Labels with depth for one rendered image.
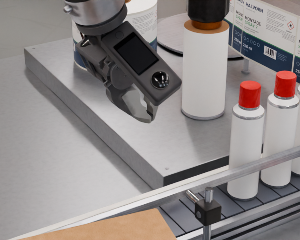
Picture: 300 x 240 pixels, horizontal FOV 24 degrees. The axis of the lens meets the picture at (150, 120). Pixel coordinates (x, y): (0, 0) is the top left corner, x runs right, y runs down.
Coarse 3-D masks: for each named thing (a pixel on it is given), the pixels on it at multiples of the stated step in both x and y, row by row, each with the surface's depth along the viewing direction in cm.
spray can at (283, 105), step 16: (288, 80) 110; (272, 96) 113; (288, 96) 111; (272, 112) 113; (288, 112) 112; (272, 128) 114; (288, 128) 113; (272, 144) 115; (288, 144) 115; (288, 160) 117; (272, 176) 118; (288, 176) 119
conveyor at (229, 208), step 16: (224, 192) 118; (272, 192) 118; (288, 192) 118; (160, 208) 115; (176, 208) 114; (192, 208) 114; (224, 208) 114; (240, 208) 114; (176, 224) 110; (192, 224) 110
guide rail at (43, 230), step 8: (224, 168) 118; (200, 176) 116; (208, 176) 116; (176, 184) 114; (184, 184) 114; (152, 192) 112; (160, 192) 112; (128, 200) 110; (136, 200) 110; (104, 208) 108; (112, 208) 108; (80, 216) 106; (88, 216) 106; (56, 224) 105; (64, 224) 105; (32, 232) 103; (40, 232) 103
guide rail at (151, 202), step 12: (276, 156) 113; (288, 156) 114; (240, 168) 110; (252, 168) 110; (264, 168) 112; (204, 180) 107; (216, 180) 107; (228, 180) 109; (168, 192) 104; (180, 192) 104; (132, 204) 101; (144, 204) 101; (156, 204) 103; (96, 216) 99; (108, 216) 99; (60, 228) 96
